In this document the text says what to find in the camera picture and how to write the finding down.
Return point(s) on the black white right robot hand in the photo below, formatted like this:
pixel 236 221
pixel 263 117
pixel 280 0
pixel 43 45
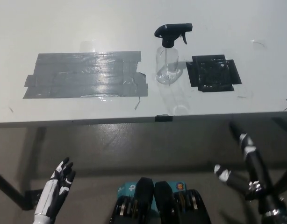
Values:
pixel 253 161

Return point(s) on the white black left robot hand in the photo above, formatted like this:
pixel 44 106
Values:
pixel 48 198

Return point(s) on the black spray trigger lid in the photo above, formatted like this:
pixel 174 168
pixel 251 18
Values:
pixel 171 30

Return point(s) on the black teal robot torso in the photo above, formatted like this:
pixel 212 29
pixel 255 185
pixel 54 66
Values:
pixel 145 193

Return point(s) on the clear plastic bottle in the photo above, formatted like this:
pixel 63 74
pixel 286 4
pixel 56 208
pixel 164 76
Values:
pixel 168 70

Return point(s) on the black table leg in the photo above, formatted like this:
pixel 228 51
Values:
pixel 8 186
pixel 286 178

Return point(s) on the grey duct tape patch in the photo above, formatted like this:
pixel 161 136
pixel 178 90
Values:
pixel 75 77

